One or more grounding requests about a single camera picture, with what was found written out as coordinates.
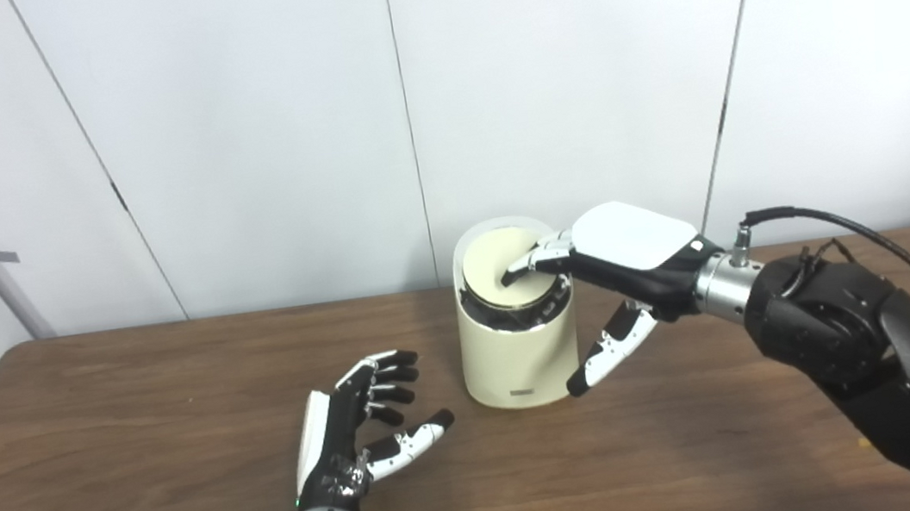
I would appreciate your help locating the black bin liner bag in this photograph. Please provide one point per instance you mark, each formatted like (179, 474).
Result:
(515, 319)

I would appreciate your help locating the black wall panel hinge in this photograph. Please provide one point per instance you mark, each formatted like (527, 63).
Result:
(722, 118)
(119, 197)

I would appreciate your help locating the small grey wall label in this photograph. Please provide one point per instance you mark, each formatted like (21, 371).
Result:
(7, 257)

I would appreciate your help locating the cream desktop trash bin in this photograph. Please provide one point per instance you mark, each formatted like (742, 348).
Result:
(516, 365)

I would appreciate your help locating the round cream bin lid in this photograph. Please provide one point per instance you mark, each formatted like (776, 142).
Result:
(492, 273)

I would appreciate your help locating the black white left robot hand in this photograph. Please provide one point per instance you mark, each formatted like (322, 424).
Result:
(329, 444)

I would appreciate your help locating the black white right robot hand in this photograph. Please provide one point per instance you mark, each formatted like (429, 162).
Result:
(636, 242)

